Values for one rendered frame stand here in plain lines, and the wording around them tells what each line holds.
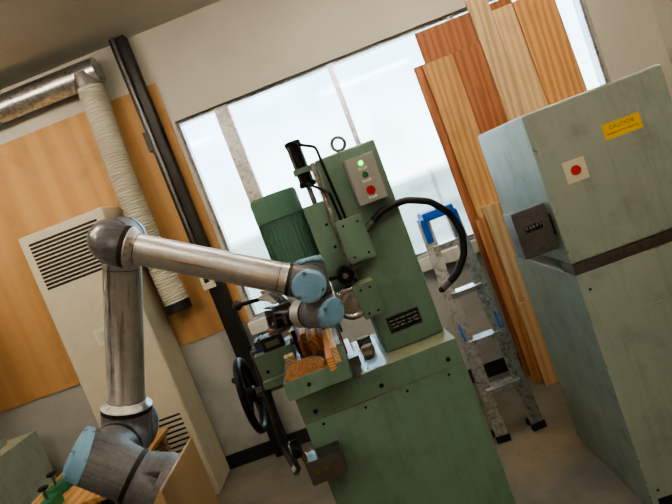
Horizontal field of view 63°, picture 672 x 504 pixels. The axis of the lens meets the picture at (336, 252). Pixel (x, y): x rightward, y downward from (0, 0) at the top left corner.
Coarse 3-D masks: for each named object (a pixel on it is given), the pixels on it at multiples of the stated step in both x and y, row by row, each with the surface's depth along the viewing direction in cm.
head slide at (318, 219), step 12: (312, 192) 198; (312, 204) 192; (324, 204) 192; (312, 216) 192; (324, 216) 192; (312, 228) 192; (324, 228) 193; (324, 240) 193; (336, 240) 193; (324, 252) 193; (336, 252) 193; (336, 264) 194; (336, 288) 194
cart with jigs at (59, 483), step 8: (160, 432) 298; (160, 440) 290; (152, 448) 279; (160, 448) 298; (168, 448) 300; (56, 472) 261; (56, 480) 284; (64, 480) 262; (40, 488) 243; (48, 488) 259; (56, 488) 257; (64, 488) 261; (72, 488) 262; (80, 488) 258; (40, 496) 268; (48, 496) 248; (56, 496) 246; (64, 496) 256; (72, 496) 252; (80, 496) 248; (88, 496) 244; (96, 496) 241
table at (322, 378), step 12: (312, 372) 169; (324, 372) 169; (336, 372) 169; (348, 372) 169; (264, 384) 189; (276, 384) 189; (288, 384) 168; (300, 384) 169; (312, 384) 169; (324, 384) 169; (288, 396) 169; (300, 396) 169
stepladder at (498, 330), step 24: (432, 216) 262; (456, 216) 264; (432, 240) 265; (456, 240) 264; (432, 264) 268; (480, 288) 263; (456, 312) 266; (480, 336) 264; (504, 336) 265; (480, 360) 264; (480, 384) 264; (504, 384) 261; (528, 384) 263; (528, 408) 262; (504, 432) 262
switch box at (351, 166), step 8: (368, 152) 182; (352, 160) 181; (368, 160) 182; (352, 168) 182; (368, 168) 182; (376, 168) 182; (352, 176) 182; (360, 176) 182; (368, 176) 182; (376, 176) 182; (352, 184) 182; (360, 184) 182; (368, 184) 182; (376, 184) 182; (360, 192) 182; (376, 192) 183; (384, 192) 183; (360, 200) 183; (368, 200) 183; (376, 200) 183
